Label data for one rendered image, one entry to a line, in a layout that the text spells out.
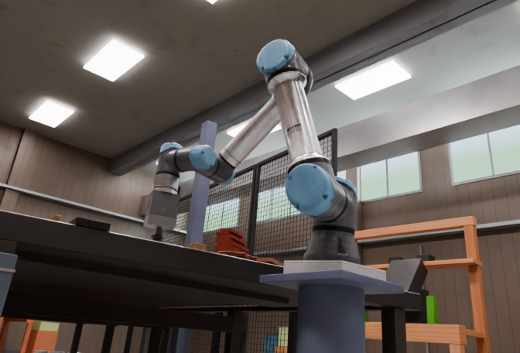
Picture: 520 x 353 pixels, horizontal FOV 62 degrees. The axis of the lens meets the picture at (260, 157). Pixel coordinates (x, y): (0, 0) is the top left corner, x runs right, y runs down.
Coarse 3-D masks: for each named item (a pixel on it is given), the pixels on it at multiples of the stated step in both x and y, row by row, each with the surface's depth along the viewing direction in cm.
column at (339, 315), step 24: (288, 288) 122; (312, 288) 108; (336, 288) 106; (360, 288) 109; (384, 288) 108; (312, 312) 106; (336, 312) 104; (360, 312) 107; (312, 336) 104; (336, 336) 102; (360, 336) 104
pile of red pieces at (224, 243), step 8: (224, 232) 225; (232, 232) 226; (216, 240) 225; (224, 240) 223; (232, 240) 224; (240, 240) 230; (216, 248) 223; (224, 248) 221; (232, 248) 219; (240, 248) 228
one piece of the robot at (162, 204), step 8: (152, 192) 132; (160, 192) 133; (168, 192) 133; (152, 200) 131; (160, 200) 132; (168, 200) 133; (176, 200) 134; (152, 208) 130; (160, 208) 131; (168, 208) 132; (176, 208) 133; (152, 216) 129; (160, 216) 130; (168, 216) 131; (176, 216) 132; (144, 224) 132; (152, 224) 130; (160, 224) 129; (168, 224) 130; (160, 232) 131
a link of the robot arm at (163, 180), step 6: (162, 174) 135; (168, 174) 135; (156, 180) 135; (162, 180) 134; (168, 180) 134; (174, 180) 135; (156, 186) 134; (162, 186) 134; (168, 186) 134; (174, 186) 135
